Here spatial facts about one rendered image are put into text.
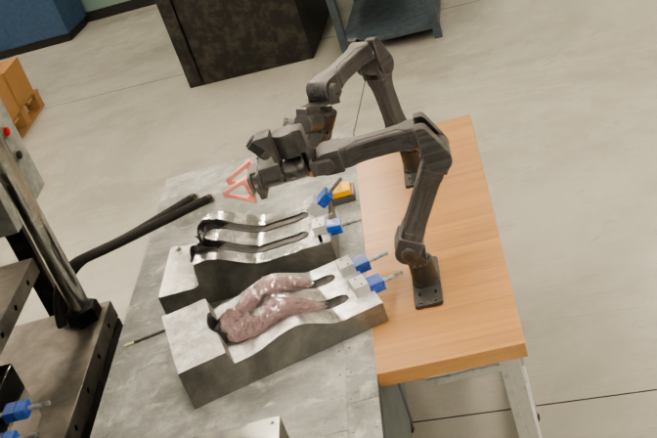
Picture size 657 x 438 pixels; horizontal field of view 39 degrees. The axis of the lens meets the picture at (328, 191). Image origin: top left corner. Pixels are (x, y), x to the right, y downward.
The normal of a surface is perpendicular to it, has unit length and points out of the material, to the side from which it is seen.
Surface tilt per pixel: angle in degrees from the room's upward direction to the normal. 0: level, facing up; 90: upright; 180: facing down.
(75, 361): 0
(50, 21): 90
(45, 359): 0
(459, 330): 0
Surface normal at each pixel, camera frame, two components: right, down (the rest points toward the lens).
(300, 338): 0.30, 0.37
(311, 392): -0.29, -0.84
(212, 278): 0.02, 0.47
